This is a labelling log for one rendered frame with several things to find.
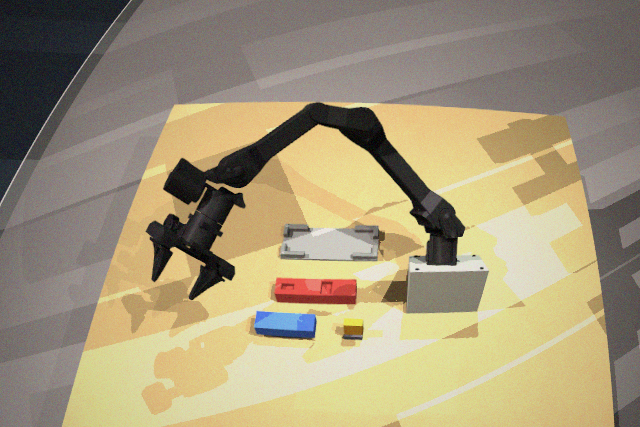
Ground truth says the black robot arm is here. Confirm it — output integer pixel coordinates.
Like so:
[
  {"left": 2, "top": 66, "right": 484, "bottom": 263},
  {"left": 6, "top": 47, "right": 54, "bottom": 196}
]
[{"left": 163, "top": 102, "right": 466, "bottom": 266}]

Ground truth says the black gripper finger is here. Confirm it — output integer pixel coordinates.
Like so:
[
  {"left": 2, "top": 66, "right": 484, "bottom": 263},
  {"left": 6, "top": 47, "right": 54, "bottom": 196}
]
[
  {"left": 189, "top": 265, "right": 226, "bottom": 301},
  {"left": 150, "top": 237, "right": 173, "bottom": 282}
]

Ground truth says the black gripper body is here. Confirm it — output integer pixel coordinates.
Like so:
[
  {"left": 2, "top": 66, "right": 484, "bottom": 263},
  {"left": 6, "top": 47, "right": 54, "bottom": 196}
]
[{"left": 146, "top": 211, "right": 235, "bottom": 281}]

